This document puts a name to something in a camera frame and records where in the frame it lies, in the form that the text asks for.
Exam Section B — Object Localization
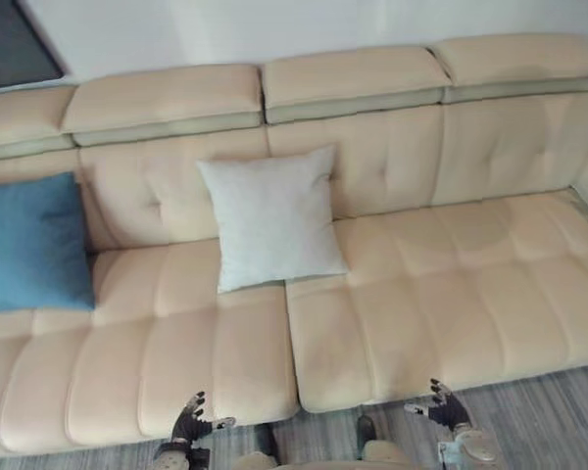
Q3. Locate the robot left leg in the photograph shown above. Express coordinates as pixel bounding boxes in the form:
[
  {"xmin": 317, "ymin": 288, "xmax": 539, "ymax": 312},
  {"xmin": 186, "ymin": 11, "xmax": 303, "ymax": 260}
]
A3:
[{"xmin": 233, "ymin": 452, "xmax": 280, "ymax": 470}]

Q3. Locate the dark framed window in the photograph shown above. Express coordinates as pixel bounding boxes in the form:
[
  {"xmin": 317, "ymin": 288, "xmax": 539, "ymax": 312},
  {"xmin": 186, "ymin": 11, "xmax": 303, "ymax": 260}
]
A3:
[{"xmin": 0, "ymin": 0, "xmax": 74, "ymax": 92}]

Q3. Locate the white square cushion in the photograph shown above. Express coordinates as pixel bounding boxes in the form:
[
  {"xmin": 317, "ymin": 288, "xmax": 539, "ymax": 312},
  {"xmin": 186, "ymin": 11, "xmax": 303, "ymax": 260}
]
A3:
[{"xmin": 195, "ymin": 143, "xmax": 349, "ymax": 295}]

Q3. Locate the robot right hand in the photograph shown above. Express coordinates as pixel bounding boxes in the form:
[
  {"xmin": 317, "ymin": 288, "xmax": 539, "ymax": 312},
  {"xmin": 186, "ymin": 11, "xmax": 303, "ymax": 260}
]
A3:
[{"xmin": 404, "ymin": 376, "xmax": 471, "ymax": 433}]

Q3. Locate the cream leather sofa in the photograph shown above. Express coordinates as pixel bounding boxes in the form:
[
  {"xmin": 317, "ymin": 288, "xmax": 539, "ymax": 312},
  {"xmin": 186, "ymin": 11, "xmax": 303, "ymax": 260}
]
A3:
[{"xmin": 0, "ymin": 31, "xmax": 588, "ymax": 460}]

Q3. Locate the blue square cushion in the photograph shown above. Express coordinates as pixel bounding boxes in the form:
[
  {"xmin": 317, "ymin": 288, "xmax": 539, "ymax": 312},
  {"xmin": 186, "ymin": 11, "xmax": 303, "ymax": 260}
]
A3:
[{"xmin": 0, "ymin": 170, "xmax": 97, "ymax": 318}]

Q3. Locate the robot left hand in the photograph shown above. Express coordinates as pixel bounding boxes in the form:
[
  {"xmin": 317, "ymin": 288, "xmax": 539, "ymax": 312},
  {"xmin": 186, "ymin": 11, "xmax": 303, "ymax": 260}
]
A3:
[{"xmin": 170, "ymin": 390, "xmax": 237, "ymax": 447}]

